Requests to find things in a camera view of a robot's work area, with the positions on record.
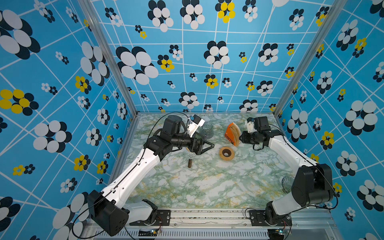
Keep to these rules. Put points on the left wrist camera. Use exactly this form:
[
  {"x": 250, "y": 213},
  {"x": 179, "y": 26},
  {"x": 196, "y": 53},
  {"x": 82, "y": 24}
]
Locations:
[{"x": 194, "y": 123}]

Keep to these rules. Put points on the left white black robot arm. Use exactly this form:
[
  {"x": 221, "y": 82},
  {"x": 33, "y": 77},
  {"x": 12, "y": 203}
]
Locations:
[{"x": 108, "y": 208}]

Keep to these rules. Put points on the clear glass dripper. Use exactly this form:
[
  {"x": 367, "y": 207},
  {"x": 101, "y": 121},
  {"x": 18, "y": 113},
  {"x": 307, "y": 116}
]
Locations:
[{"x": 287, "y": 183}]

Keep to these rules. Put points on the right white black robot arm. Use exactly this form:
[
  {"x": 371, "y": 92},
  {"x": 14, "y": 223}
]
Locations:
[{"x": 312, "y": 183}]

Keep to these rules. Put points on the glass server with wooden handle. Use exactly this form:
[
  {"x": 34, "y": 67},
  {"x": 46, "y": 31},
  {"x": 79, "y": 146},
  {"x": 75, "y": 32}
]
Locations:
[{"x": 190, "y": 159}]

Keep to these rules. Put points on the green circuit board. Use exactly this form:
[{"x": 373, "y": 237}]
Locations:
[
  {"x": 277, "y": 234},
  {"x": 149, "y": 233}
]

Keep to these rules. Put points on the left aluminium corner post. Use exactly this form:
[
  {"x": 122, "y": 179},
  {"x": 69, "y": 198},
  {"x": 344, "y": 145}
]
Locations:
[{"x": 90, "y": 15}]

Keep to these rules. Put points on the aluminium corner post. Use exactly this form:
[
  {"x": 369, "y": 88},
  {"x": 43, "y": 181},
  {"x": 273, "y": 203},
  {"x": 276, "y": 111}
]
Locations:
[
  {"x": 90, "y": 15},
  {"x": 334, "y": 13}
]

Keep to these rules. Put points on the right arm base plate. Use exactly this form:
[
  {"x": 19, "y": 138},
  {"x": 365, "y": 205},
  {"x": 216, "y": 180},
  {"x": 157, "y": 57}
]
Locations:
[{"x": 258, "y": 219}]

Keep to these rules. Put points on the orange coffee filter pack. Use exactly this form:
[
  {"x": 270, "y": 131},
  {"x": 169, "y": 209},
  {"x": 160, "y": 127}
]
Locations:
[{"x": 232, "y": 134}]

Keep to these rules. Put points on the right green circuit board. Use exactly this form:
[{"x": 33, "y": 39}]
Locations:
[{"x": 277, "y": 234}]

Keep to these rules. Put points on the left green circuit board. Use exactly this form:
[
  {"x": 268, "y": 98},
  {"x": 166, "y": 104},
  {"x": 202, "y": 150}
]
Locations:
[{"x": 149, "y": 233}]

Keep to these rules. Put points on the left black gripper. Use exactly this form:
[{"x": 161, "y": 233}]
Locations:
[{"x": 199, "y": 150}]

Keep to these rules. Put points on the aluminium front rail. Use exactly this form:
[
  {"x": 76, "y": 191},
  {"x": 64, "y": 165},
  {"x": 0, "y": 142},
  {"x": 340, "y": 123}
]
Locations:
[{"x": 225, "y": 224}]

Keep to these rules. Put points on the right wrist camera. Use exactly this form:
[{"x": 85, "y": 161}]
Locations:
[{"x": 250, "y": 124}]

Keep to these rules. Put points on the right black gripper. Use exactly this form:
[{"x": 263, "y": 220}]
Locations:
[{"x": 244, "y": 137}]

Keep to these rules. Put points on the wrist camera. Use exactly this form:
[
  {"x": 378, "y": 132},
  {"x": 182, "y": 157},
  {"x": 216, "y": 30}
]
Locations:
[
  {"x": 250, "y": 124},
  {"x": 194, "y": 123}
]

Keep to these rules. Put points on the right aluminium corner post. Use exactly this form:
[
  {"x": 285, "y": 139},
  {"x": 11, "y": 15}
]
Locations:
[{"x": 334, "y": 13}]

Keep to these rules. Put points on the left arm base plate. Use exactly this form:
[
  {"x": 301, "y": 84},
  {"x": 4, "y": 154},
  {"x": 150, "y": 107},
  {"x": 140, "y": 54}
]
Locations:
[{"x": 162, "y": 218}]

